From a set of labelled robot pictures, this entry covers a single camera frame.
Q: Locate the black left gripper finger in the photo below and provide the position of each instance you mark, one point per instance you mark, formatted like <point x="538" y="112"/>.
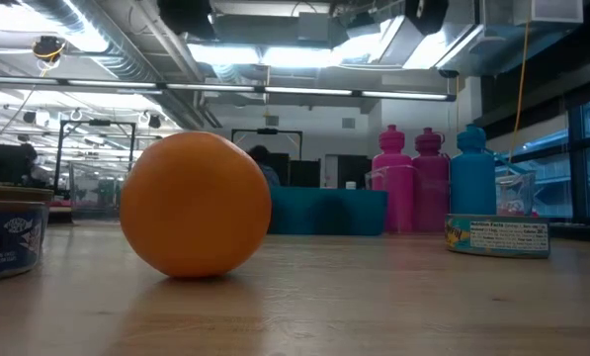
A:
<point x="186" y="17"/>

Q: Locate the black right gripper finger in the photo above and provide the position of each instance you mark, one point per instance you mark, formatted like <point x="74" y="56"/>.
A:
<point x="427" y="15"/>

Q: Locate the bright pink plastic bottle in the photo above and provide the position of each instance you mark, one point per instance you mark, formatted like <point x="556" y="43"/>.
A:
<point x="392" y="158"/>

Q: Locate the dark magenta plastic bottle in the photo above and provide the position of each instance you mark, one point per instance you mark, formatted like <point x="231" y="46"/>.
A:
<point x="430" y="168"/>

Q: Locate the blue plastic bottle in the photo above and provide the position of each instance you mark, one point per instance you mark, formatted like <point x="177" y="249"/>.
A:
<point x="472" y="173"/>

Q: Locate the smooth orange toy ball fruit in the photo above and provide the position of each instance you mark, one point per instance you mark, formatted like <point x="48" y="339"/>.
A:
<point x="195" y="205"/>

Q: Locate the teal yellowfin tuna can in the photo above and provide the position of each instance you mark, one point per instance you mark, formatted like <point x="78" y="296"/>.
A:
<point x="497" y="236"/>

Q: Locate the dark blue label tuna can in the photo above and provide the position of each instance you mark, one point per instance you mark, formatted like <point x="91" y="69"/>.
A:
<point x="8" y="242"/>

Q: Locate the long LED light bar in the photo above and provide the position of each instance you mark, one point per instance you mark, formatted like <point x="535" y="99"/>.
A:
<point x="215" y="88"/>

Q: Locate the person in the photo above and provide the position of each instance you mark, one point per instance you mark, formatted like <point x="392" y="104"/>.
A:
<point x="264" y="160"/>
<point x="32" y="163"/>

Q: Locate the black cabinet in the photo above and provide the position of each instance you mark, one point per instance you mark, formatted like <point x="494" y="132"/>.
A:
<point x="299" y="170"/>
<point x="356" y="170"/>

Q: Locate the small white-capped bottle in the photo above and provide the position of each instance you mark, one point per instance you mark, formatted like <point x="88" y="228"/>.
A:
<point x="351" y="185"/>

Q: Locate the clear plastic container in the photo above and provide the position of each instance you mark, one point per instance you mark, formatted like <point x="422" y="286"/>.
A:
<point x="94" y="188"/>
<point x="514" y="195"/>

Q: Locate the teal plastic bin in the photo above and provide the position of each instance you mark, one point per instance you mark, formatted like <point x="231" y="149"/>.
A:
<point x="324" y="212"/>

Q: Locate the silver ventilation duct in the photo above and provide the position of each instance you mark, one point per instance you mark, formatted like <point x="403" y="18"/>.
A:
<point x="126" y="49"/>

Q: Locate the small black station frame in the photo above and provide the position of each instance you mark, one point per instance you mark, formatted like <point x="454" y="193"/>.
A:
<point x="267" y="131"/>

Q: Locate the large black station frame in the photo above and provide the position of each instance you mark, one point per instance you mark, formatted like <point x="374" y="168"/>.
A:
<point x="59" y="148"/>

